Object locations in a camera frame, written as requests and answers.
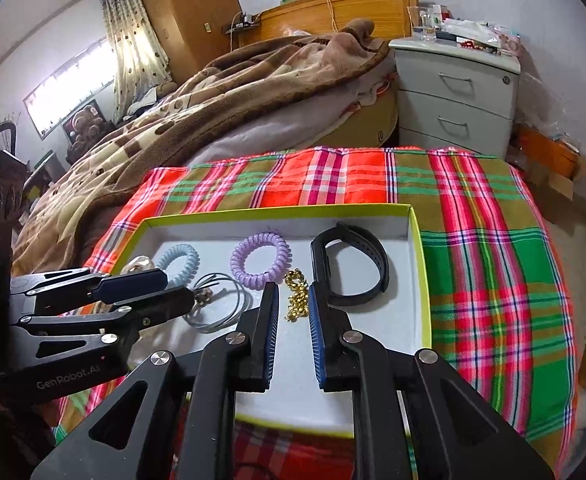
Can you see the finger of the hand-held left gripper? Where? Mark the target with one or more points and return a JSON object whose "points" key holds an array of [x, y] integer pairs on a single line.
{"points": [[133, 284], [163, 305]]}

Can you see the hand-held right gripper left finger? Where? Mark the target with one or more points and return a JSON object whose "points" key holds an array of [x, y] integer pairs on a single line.
{"points": [[270, 330]]}

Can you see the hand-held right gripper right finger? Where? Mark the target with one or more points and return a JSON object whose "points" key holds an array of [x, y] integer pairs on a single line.
{"points": [[318, 340]]}

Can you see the clear hair claw clip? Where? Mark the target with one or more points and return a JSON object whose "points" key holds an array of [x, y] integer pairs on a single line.
{"points": [[140, 264]]}

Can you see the yellow cardboard box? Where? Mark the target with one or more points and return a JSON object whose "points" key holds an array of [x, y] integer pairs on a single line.
{"points": [[373, 320]]}

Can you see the black wristband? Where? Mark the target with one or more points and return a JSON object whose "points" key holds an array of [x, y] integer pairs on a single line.
{"points": [[378, 265]]}

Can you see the teddy bear picture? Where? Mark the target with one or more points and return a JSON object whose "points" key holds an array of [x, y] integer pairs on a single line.
{"points": [[83, 125]]}

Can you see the brown blanket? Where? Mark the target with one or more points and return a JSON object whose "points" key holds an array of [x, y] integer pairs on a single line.
{"points": [[198, 110]]}

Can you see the plaid cloth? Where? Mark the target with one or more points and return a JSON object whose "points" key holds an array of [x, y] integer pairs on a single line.
{"points": [[498, 285]]}

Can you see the floral grey quilt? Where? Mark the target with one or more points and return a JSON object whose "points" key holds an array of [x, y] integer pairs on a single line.
{"points": [[273, 135]]}

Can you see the window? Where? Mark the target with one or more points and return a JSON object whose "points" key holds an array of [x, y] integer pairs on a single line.
{"points": [[63, 90]]}

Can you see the spotted curtain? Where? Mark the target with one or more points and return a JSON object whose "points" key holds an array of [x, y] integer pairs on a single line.
{"points": [[133, 35]]}

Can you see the white nightstand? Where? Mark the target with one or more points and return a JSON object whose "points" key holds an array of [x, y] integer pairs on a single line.
{"points": [[453, 100]]}

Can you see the wooden wardrobe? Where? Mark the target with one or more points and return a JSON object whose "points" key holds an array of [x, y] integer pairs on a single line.
{"points": [[188, 10]]}

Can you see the power strip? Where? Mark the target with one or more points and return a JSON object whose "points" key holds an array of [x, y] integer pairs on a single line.
{"points": [[245, 21]]}

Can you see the orange cardboard box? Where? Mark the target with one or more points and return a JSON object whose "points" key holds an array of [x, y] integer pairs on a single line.
{"points": [[548, 152]]}

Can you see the clear glass cup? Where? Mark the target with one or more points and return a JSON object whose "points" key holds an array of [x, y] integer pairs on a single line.
{"points": [[420, 25]]}

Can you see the pile of white bags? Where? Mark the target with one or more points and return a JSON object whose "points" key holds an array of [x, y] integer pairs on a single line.
{"points": [[478, 30]]}

